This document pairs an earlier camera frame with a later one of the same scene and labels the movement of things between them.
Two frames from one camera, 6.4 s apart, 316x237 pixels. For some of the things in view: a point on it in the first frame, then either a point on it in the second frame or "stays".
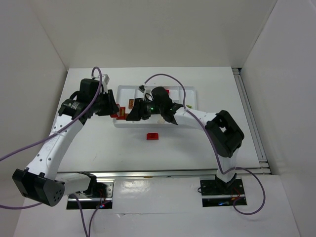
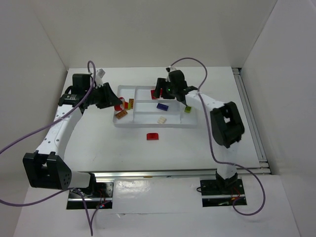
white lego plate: (161, 121) stays
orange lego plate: (131, 103) stays
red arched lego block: (115, 115) to (120, 107)
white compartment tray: (126, 94) stays
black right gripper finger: (135, 114) to (159, 84)
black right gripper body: (137, 110) to (161, 87)
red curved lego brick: (152, 136) stays
